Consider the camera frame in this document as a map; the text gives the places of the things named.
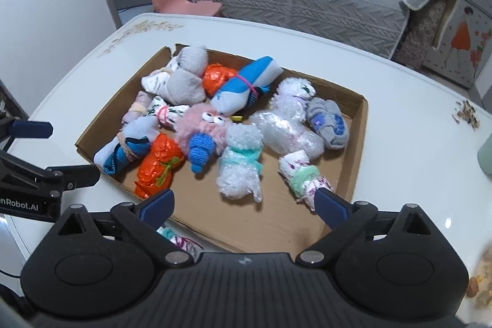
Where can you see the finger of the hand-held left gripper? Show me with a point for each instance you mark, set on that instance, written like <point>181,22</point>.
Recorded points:
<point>32,130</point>
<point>82,176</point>

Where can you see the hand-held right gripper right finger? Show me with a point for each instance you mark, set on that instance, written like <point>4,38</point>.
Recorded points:
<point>328,207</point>

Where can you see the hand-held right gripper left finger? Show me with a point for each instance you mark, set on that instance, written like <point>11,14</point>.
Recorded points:
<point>159,207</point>

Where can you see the white sock bundle teal scrunchie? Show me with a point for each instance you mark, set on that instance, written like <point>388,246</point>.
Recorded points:
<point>180,241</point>

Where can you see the white printed sock bundle green band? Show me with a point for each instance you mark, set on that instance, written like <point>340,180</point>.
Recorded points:
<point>303,174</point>

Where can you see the large orange plastic bundle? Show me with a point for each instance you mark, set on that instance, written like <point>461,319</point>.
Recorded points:
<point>159,162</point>

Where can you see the cardboard box tray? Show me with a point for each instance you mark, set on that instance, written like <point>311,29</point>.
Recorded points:
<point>269,220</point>

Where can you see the lavender grey sock bundle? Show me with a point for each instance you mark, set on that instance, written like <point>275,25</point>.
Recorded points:
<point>326,124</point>

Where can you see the clear bubble wrap bundle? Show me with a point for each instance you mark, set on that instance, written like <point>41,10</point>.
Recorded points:
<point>284,134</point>

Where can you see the pink fluffy blue knit bundle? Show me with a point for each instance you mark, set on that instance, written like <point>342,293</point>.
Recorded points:
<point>200,128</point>

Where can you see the bubble wrap bundle teal bands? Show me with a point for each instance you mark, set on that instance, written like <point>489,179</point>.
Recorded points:
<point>238,159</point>

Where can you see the white leaf-print bundle pink bands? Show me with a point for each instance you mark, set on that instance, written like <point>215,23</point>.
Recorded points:
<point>173,113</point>

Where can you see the grey white sock bundle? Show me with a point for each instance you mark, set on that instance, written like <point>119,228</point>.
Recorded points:
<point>184,82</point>

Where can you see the small orange plastic bundle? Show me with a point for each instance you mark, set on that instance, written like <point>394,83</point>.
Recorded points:
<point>217,78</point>

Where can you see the blue sock bundle pink band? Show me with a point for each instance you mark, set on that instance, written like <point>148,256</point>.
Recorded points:
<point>238,88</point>

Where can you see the green cup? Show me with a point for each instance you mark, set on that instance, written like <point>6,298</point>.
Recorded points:
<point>486,157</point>

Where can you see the flower-print cabinet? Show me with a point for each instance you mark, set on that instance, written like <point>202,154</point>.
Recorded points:
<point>461,43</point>

